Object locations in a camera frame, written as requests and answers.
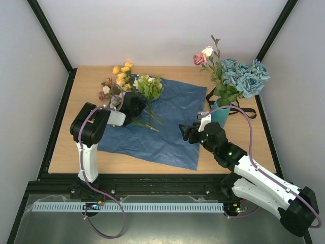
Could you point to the blue wrapping paper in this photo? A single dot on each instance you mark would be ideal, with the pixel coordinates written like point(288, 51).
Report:
point(178, 104)

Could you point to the light blue slotted cable duct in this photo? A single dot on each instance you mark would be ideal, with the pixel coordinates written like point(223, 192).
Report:
point(129, 207)

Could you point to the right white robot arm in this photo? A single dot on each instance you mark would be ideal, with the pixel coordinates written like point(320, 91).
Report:
point(296, 208)

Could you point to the black frame post left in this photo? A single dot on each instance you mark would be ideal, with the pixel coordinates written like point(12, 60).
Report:
point(42, 19)

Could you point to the small pink rose sprig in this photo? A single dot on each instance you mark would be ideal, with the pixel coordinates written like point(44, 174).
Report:
point(105, 94)

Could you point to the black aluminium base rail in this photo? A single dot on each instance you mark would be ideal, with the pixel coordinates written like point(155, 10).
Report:
point(207, 186)

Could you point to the black frame post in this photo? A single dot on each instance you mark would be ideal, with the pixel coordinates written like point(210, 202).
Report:
point(279, 23)
point(42, 19)

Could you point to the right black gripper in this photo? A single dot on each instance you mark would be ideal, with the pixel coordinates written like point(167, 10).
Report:
point(192, 133)

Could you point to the blue rose bunch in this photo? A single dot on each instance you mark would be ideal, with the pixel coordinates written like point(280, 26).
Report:
point(235, 80)

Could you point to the black frame post right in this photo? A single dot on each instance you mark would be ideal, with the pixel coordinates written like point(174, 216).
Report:
point(279, 23)

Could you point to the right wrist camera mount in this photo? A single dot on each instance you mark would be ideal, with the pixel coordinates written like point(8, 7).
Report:
point(205, 118)

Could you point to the green white flower bunch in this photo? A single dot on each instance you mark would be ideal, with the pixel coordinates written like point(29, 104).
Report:
point(150, 88)

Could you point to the pastel purple flower bunch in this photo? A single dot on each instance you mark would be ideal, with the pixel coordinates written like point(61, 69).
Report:
point(115, 101)

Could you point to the yellow rose bunch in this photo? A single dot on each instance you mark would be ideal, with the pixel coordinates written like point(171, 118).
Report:
point(123, 76)

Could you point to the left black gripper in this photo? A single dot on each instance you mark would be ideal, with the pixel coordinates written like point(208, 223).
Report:
point(142, 103)

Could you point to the pink rose flower stem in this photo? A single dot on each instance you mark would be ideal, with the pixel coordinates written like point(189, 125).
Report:
point(209, 59)

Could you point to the teal cylindrical vase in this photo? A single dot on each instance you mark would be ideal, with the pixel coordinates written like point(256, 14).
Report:
point(220, 115)

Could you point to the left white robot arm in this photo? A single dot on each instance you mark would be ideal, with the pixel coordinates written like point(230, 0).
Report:
point(89, 126)

